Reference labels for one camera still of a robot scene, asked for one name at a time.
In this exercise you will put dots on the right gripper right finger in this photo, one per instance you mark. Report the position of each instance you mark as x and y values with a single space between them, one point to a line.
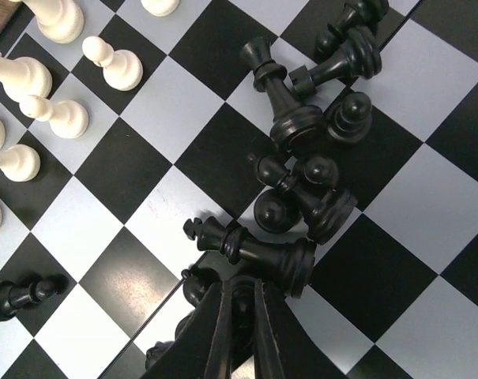
282 348

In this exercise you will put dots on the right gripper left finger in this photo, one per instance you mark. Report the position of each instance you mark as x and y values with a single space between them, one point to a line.
203 350

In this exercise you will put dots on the black king chess piece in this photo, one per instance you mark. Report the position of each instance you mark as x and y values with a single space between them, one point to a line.
288 264

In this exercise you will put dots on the black bishop chess piece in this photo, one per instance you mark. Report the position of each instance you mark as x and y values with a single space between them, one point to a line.
324 210

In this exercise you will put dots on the black queen chess piece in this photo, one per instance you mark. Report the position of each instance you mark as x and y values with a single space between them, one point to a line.
294 122

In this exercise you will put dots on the black rook chess piece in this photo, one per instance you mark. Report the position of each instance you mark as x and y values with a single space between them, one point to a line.
357 56

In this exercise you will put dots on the black pawn lying apart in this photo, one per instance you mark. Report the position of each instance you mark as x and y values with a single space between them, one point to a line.
16 296

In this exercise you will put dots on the black white chessboard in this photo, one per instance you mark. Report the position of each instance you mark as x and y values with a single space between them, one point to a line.
394 293

